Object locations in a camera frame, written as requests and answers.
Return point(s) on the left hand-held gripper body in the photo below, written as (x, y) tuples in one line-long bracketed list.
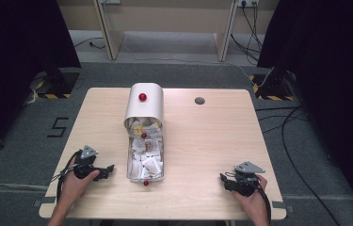
[(84, 165)]

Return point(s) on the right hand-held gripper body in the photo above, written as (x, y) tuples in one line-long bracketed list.
[(245, 181)]

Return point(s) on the person's left hand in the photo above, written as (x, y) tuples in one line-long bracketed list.
[(75, 185)]

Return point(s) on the person's right hand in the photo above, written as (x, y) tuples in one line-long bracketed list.
[(254, 201)]

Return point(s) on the clear plastic bin tray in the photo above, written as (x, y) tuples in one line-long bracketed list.
[(145, 175)]

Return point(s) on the yellow crumpled wrapper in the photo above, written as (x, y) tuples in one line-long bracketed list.
[(138, 129)]

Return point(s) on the black stand base striped tape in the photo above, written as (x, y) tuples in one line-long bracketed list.
[(271, 88), (57, 85)]

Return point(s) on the black curtain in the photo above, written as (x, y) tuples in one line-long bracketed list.
[(331, 78), (14, 62)]

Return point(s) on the wooden desk leg panel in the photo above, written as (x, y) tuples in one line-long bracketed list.
[(224, 40), (112, 37)]

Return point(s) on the white wall socket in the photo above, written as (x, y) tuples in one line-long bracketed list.
[(248, 2)]

